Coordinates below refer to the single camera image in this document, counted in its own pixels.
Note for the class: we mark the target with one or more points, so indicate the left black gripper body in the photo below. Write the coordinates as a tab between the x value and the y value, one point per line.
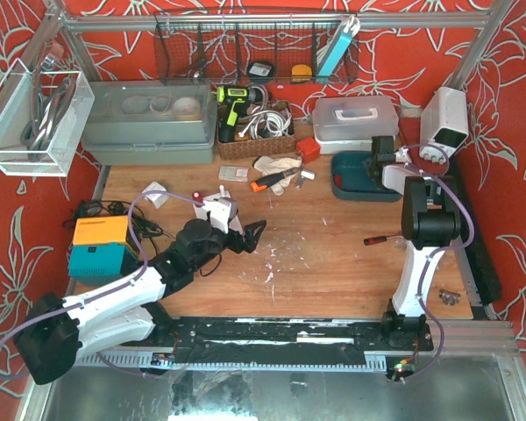
238	239

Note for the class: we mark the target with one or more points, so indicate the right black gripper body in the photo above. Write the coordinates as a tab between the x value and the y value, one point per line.
380	158

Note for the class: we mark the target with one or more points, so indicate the white peg fixture board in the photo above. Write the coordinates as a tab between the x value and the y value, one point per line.
222	192

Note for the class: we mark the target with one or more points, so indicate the red large spring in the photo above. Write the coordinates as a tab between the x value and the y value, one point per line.
197	196

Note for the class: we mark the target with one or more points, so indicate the black orange screwdriver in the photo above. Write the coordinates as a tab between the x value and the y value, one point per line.
267	181

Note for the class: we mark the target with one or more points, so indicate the white plug adapter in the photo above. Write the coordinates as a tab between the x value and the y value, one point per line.
155	194

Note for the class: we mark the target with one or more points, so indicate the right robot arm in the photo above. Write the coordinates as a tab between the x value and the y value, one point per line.
430	222

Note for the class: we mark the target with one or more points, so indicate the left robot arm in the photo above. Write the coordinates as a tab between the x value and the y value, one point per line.
58	331

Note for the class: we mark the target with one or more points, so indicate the small red spring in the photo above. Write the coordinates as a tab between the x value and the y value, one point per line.
338	181

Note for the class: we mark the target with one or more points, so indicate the teal plastic tray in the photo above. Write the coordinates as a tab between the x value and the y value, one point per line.
357	185

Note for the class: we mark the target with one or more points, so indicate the white clear lidded case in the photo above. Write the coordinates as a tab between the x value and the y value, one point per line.
350	123

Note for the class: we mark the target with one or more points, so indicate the clear small parts packet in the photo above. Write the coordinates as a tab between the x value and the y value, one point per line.
233	174

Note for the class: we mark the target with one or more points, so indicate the white bench power supply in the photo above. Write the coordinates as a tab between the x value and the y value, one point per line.
443	125

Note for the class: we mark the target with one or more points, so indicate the beige work glove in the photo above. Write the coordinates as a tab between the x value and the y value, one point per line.
268	165

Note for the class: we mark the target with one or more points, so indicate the small red box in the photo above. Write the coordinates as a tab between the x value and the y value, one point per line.
308	150

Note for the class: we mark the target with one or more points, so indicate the wicker basket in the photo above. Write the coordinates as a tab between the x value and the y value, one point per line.
253	148

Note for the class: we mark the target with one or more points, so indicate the orange teal power box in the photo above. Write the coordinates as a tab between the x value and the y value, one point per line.
103	250

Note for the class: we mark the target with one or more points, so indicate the blue white booklet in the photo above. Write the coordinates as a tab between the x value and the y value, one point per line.
328	57

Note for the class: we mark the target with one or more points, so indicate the grey plastic storage box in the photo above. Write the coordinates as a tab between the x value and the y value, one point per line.
138	123

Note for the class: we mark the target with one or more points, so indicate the small metal fitting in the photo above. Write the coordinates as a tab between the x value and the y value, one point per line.
449	298

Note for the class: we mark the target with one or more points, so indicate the clear acrylic hanging bin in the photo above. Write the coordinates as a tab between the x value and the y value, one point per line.
42	118

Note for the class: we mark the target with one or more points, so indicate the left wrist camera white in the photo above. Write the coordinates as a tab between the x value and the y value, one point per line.
222	214

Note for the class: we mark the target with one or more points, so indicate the small metal bracket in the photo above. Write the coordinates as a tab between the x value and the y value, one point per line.
303	176

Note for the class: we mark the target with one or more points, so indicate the red handled screwdriver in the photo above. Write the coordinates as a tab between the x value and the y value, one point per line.
371	241

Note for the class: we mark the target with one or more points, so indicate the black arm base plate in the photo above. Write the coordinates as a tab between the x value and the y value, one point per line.
282	342

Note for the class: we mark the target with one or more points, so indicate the green black cordless drill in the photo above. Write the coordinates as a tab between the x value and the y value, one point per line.
236	100

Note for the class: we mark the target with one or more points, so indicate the black wire wall basket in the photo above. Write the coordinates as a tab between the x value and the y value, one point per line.
217	46

